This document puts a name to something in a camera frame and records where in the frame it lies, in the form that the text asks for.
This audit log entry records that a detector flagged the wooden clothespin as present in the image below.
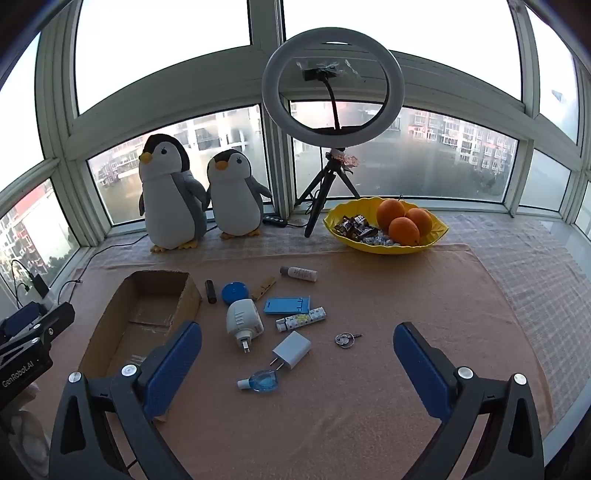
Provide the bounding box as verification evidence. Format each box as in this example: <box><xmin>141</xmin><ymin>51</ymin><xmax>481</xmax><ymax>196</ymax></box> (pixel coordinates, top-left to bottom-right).
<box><xmin>250</xmin><ymin>276</ymin><xmax>277</xmax><ymax>300</ymax></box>

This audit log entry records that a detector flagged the white USB charger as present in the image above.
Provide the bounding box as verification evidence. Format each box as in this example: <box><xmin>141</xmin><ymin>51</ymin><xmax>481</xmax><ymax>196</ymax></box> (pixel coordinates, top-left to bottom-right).
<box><xmin>269</xmin><ymin>331</ymin><xmax>312</xmax><ymax>372</ymax></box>

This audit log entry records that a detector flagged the yellow leaf-shaped bowl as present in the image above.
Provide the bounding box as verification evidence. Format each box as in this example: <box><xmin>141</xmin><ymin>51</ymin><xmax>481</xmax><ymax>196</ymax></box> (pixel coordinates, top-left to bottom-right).
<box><xmin>323</xmin><ymin>196</ymin><xmax>450</xmax><ymax>256</ymax></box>

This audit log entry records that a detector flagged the white patterned lighter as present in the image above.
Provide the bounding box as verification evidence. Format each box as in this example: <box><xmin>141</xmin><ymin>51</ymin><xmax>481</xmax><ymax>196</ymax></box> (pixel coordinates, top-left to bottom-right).
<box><xmin>276</xmin><ymin>307</ymin><xmax>328</xmax><ymax>333</ymax></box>

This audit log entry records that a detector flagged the blue round tape measure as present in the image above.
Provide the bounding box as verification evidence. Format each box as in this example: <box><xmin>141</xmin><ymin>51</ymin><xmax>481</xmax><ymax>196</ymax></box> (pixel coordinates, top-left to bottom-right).
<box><xmin>221</xmin><ymin>281</ymin><xmax>250</xmax><ymax>305</ymax></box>

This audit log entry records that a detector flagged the white window frame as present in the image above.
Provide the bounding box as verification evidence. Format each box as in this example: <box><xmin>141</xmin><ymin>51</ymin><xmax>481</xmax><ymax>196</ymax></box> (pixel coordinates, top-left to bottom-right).
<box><xmin>0</xmin><ymin>0</ymin><xmax>591</xmax><ymax>287</ymax></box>

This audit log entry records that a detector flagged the white ring light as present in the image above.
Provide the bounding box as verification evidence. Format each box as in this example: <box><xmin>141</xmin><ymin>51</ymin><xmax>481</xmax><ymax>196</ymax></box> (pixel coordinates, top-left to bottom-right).
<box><xmin>262</xmin><ymin>28</ymin><xmax>406</xmax><ymax>151</ymax></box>

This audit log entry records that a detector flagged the orange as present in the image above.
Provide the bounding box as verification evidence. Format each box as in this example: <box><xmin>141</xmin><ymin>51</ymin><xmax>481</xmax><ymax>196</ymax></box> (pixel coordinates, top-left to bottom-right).
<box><xmin>388</xmin><ymin>217</ymin><xmax>421</xmax><ymax>246</ymax></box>
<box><xmin>405</xmin><ymin>208</ymin><xmax>433</xmax><ymax>236</ymax></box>
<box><xmin>376</xmin><ymin>198</ymin><xmax>407</xmax><ymax>229</ymax></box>

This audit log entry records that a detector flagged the pile of wrapped candies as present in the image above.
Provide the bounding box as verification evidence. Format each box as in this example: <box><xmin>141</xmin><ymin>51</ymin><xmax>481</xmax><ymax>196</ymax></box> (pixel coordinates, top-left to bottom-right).
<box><xmin>333</xmin><ymin>215</ymin><xmax>398</xmax><ymax>245</ymax></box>

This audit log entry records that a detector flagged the black power bank cable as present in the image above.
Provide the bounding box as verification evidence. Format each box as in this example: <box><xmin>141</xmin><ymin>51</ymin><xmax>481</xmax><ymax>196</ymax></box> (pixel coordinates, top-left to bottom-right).
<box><xmin>10</xmin><ymin>259</ymin><xmax>35</xmax><ymax>308</ymax></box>

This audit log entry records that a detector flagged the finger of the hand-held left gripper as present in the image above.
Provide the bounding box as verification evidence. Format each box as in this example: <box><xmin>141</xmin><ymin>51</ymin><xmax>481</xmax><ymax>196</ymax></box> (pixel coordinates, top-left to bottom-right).
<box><xmin>0</xmin><ymin>303</ymin><xmax>45</xmax><ymax>342</ymax></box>
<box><xmin>30</xmin><ymin>302</ymin><xmax>76</xmax><ymax>347</ymax></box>

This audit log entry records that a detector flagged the small penguin plush toy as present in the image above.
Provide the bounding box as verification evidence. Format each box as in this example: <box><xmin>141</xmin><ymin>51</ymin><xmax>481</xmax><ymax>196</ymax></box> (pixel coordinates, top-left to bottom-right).
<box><xmin>205</xmin><ymin>148</ymin><xmax>273</xmax><ymax>241</ymax></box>

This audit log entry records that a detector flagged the blue liquid refill bottle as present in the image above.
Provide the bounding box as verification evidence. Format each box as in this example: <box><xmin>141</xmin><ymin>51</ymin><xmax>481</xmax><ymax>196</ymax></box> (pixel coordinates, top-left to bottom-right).
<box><xmin>237</xmin><ymin>369</ymin><xmax>280</xmax><ymax>395</ymax></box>

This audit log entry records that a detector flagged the large penguin plush toy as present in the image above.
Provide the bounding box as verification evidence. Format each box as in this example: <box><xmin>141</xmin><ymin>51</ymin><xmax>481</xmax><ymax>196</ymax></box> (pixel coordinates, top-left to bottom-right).
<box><xmin>137</xmin><ymin>134</ymin><xmax>208</xmax><ymax>252</ymax></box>

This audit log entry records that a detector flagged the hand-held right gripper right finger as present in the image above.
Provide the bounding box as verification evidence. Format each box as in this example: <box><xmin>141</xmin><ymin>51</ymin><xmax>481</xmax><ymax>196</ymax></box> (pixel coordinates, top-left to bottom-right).
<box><xmin>392</xmin><ymin>322</ymin><xmax>546</xmax><ymax>480</ymax></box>

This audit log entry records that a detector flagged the white plug-in mosquito heater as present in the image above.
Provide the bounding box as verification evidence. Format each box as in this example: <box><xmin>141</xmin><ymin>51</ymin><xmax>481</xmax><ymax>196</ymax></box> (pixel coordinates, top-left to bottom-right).
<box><xmin>225</xmin><ymin>298</ymin><xmax>265</xmax><ymax>355</ymax></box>

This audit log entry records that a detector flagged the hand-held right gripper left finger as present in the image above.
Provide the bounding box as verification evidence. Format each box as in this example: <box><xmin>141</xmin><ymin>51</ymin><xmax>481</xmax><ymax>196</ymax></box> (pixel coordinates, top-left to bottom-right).
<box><xmin>48</xmin><ymin>320</ymin><xmax>204</xmax><ymax>480</ymax></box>

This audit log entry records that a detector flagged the blue phone stand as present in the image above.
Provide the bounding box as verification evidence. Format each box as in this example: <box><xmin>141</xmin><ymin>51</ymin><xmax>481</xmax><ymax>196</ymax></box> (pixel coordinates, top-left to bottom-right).
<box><xmin>263</xmin><ymin>295</ymin><xmax>315</xmax><ymax>317</ymax></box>

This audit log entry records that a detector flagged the small white bottle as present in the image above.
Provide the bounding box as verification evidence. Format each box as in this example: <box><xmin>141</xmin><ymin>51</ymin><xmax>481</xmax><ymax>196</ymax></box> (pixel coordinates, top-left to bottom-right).
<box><xmin>280</xmin><ymin>265</ymin><xmax>318</xmax><ymax>282</ymax></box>

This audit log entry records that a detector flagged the cardboard box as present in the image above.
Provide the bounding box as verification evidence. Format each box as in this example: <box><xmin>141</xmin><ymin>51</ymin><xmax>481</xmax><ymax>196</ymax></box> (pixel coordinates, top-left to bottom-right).
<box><xmin>78</xmin><ymin>270</ymin><xmax>204</xmax><ymax>424</ymax></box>

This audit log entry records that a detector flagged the checkered cloth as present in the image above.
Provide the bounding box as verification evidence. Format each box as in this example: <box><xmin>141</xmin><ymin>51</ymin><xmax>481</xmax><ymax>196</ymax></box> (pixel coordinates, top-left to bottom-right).
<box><xmin>92</xmin><ymin>210</ymin><xmax>591</xmax><ymax>430</ymax></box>

